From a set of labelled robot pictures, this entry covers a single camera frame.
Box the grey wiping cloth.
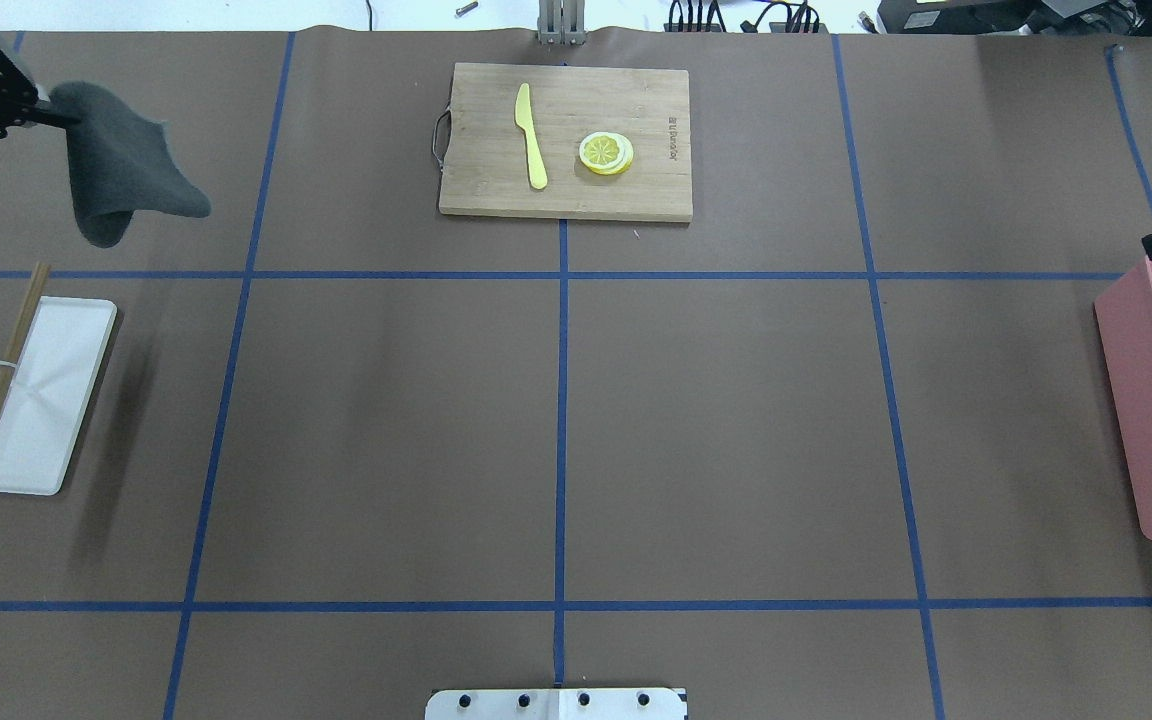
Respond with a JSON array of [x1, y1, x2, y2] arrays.
[[50, 81, 212, 249]]

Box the white rectangular tray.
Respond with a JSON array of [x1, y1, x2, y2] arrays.
[[0, 296, 116, 497]]

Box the bamboo cutting board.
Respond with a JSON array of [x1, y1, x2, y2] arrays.
[[438, 61, 694, 223]]

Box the yellow plastic knife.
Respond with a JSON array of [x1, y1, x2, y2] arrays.
[[513, 82, 550, 191]]

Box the yellow lemon slices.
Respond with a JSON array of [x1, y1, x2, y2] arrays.
[[577, 131, 635, 176]]

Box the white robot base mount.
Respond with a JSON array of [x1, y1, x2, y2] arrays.
[[424, 687, 690, 719]]

